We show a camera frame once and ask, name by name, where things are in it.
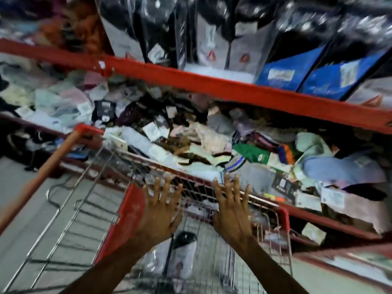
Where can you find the person's left hand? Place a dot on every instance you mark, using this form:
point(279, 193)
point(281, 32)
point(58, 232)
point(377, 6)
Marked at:
point(157, 217)

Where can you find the person's right hand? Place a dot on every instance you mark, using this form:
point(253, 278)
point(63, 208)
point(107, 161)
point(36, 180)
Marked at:
point(234, 217)

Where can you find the person's left thumb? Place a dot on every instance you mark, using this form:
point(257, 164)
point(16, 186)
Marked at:
point(178, 220)

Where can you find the person's right thumb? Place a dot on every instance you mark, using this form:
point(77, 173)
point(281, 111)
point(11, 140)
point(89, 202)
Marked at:
point(216, 220)

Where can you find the person's right little finger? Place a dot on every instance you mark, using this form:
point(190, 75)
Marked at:
point(247, 195)

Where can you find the person's left middle finger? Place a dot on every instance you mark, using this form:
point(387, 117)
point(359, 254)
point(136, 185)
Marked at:
point(167, 188)

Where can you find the person's right middle finger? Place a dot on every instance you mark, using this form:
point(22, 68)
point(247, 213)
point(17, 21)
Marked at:
point(228, 186)

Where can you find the person's left little finger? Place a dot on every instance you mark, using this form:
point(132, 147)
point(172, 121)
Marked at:
point(148, 197)

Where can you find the person's left forearm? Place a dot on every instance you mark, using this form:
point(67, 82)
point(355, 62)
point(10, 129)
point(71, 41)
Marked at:
point(113, 269)

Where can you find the person's right forearm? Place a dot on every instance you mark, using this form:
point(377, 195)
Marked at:
point(266, 269)

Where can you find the black and white garment packet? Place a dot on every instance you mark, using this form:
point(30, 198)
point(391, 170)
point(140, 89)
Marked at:
point(183, 257)

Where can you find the green folded garment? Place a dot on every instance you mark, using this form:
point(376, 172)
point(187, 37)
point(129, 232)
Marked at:
point(251, 152)

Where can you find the pile of mixed clothing packets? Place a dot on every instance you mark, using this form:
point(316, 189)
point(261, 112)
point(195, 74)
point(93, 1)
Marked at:
point(196, 140)

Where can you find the white paper packet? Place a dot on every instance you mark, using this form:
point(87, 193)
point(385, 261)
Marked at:
point(314, 233)

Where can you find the red metal shelf rack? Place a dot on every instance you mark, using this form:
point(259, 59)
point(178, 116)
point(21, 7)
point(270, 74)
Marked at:
point(245, 92)

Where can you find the small black tagged packet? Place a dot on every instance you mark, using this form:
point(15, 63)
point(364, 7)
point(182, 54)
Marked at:
point(104, 110)

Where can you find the blue garment packet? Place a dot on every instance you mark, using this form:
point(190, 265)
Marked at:
point(333, 79)
point(284, 73)

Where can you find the dark garments heap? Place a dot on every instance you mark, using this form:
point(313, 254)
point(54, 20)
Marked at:
point(27, 143)

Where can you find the row of black garment packets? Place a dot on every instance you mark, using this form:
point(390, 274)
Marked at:
point(214, 27)

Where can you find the heap of orange fabric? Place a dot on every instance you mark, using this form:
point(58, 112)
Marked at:
point(76, 24)

